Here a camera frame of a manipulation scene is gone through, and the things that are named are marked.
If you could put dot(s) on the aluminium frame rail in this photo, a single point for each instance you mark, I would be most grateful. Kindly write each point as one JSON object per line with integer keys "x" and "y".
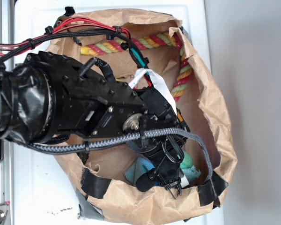
{"x": 7, "y": 12}

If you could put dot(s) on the green rubber ball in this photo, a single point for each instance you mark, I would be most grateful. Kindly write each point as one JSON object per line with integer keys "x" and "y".
{"x": 187, "y": 162}

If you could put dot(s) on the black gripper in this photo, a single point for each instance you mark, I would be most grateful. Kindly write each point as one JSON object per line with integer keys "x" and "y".
{"x": 165, "y": 153}

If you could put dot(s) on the brown paper bag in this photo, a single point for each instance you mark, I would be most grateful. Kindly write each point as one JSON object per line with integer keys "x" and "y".
{"x": 103, "y": 191}

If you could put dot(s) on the black foam microphone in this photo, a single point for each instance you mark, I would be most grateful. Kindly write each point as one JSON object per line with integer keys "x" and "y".
{"x": 146, "y": 181}

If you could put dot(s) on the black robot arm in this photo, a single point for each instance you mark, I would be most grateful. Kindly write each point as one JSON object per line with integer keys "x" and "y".
{"x": 55, "y": 104}

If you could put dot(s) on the blue microfibre cloth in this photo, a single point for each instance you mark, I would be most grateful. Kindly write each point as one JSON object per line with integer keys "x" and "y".
{"x": 142, "y": 165}

